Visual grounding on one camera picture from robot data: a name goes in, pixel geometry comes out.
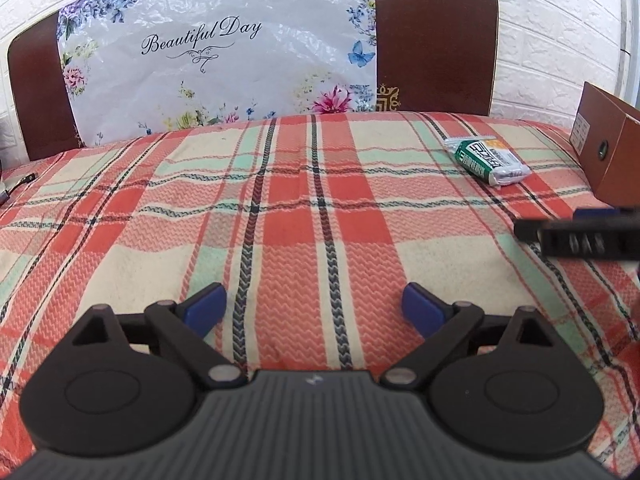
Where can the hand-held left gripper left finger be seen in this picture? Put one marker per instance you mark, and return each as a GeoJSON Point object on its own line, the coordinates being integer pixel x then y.
{"type": "Point", "coordinates": [205, 307]}

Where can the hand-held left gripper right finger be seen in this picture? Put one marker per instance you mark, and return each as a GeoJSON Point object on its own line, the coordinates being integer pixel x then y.
{"type": "Point", "coordinates": [425, 310]}

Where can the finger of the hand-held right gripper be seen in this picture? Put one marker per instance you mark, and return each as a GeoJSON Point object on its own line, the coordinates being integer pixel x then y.
{"type": "Point", "coordinates": [595, 213]}
{"type": "Point", "coordinates": [527, 230]}

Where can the brown cardboard box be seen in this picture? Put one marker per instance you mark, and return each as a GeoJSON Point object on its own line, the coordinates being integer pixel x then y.
{"type": "Point", "coordinates": [610, 160]}

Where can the green white snack packet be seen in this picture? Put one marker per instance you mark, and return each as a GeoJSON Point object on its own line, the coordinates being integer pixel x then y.
{"type": "Point", "coordinates": [487, 160]}

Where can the plaid blanket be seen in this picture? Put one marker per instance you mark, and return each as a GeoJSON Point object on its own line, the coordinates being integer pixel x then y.
{"type": "Point", "coordinates": [300, 210]}

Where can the brown wooden headboard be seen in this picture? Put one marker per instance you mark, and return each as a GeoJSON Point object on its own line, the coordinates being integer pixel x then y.
{"type": "Point", "coordinates": [435, 40]}

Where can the floral plastic bag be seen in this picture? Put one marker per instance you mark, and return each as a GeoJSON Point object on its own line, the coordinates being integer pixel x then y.
{"type": "Point", "coordinates": [215, 70]}

